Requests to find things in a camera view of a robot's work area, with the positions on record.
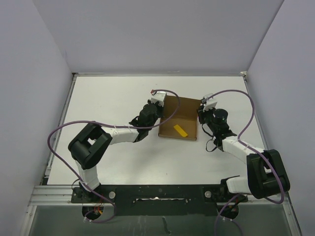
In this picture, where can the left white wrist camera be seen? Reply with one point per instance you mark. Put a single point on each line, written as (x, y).
(158, 97)

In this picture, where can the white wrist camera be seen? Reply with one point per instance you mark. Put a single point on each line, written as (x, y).
(208, 102)
(158, 97)

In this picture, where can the yellow rectangular block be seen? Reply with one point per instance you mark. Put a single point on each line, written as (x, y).
(180, 131)

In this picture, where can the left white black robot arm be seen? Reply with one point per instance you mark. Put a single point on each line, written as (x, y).
(89, 146)

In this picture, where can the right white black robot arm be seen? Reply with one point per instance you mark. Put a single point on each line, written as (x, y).
(266, 175)

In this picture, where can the brown cardboard box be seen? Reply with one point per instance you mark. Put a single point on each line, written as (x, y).
(183, 113)

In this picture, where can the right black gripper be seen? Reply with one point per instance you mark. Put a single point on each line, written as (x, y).
(201, 114)

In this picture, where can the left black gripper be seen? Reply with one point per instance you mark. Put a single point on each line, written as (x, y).
(161, 108)

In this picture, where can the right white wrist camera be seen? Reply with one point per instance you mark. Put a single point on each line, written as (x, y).
(208, 102)

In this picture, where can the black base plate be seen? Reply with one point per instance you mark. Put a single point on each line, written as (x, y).
(154, 200)

